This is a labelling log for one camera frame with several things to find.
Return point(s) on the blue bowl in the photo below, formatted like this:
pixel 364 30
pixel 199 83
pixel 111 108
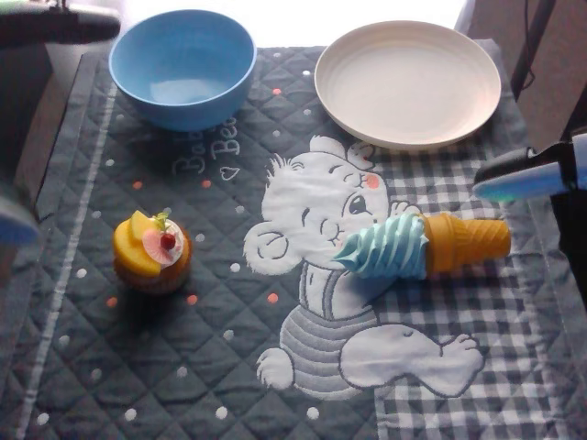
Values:
pixel 183 59

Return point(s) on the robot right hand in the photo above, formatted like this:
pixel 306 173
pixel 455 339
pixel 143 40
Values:
pixel 518 181

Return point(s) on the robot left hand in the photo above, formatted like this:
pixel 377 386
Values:
pixel 16 231

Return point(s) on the grey quilt with printed bear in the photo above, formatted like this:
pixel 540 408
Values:
pixel 192 366

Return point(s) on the white round plate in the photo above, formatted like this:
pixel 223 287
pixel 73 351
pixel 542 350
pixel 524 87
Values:
pixel 408 87

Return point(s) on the toy cupcake with orange fruit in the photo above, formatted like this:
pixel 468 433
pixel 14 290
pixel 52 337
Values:
pixel 147 256

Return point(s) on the toy ice cream blue swirl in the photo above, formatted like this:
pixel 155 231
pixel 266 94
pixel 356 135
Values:
pixel 463 243

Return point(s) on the black stand pole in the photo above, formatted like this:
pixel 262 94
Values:
pixel 527 50

